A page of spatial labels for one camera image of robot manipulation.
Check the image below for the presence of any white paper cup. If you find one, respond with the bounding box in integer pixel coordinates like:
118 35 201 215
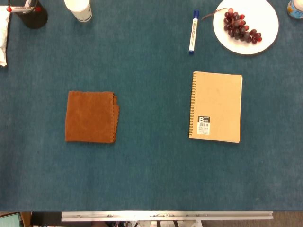
64 0 93 23

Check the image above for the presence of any brown folded cloth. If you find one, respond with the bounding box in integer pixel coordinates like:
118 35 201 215
64 90 121 143

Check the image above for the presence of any blue white marker pen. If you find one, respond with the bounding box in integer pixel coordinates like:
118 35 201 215
188 9 200 55

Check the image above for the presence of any red grape bunch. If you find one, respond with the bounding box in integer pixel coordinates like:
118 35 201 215
201 8 263 44

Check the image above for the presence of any white folded towel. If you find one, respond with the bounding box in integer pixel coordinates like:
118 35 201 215
0 5 11 67

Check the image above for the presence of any green screen device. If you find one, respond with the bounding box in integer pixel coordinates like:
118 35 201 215
0 212 22 227

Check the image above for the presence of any red white marker pen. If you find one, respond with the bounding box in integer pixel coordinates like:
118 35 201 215
6 6 42 13

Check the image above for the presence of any yellow spiral notebook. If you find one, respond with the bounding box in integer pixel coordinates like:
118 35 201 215
188 71 243 144

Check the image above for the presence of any white blue bottle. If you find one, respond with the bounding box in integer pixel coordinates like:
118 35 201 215
287 0 303 19

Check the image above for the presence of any aluminium frame rail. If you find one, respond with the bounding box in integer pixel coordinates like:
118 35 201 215
61 210 274 222

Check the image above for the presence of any white round plate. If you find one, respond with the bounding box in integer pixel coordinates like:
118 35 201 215
212 0 280 56

